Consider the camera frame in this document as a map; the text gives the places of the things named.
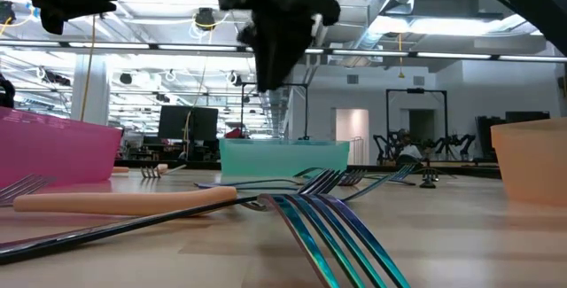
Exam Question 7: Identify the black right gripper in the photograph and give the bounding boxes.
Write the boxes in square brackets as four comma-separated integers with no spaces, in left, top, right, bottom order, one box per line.
[216,0,341,93]

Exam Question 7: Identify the orange handled silver fork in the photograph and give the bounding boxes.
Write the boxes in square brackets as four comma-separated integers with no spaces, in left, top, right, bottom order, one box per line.
[0,173,58,208]
[12,185,239,217]
[112,163,189,175]
[139,162,170,180]

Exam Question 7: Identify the black metal fork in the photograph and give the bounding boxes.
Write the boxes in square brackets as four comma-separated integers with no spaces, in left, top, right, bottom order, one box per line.
[0,167,351,266]

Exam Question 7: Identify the black beam with light strips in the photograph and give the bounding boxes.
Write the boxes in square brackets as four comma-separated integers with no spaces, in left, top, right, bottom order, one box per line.
[0,38,567,64]

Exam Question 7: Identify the teal translucent plastic bin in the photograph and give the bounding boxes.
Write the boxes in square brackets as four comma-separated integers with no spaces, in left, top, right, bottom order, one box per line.
[218,138,351,177]

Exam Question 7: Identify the black computer monitor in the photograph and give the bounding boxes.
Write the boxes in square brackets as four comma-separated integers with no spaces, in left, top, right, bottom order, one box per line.
[157,105,220,143]

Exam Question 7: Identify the red translucent plastic bin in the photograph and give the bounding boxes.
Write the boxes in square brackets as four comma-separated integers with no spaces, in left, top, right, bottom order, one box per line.
[0,105,124,190]

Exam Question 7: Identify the person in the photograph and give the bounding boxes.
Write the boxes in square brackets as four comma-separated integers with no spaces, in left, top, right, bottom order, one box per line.
[395,128,425,168]

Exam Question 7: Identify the black background monitors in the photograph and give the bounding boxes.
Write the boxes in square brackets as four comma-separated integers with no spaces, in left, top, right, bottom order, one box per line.
[475,110,551,161]

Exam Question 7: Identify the orange translucent plastic bin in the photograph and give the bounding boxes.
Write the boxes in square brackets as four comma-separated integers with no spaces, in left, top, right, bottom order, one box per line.
[489,117,567,208]

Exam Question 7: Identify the silver upright air duct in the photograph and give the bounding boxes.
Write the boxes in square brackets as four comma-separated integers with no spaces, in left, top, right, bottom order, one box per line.
[260,87,293,141]

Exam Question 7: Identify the black hanging camera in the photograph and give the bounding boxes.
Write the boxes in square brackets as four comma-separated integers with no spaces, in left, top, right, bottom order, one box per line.
[193,6,217,32]

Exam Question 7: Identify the black frame stand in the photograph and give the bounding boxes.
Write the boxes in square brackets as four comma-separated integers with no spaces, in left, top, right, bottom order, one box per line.
[384,87,449,166]
[240,82,311,142]

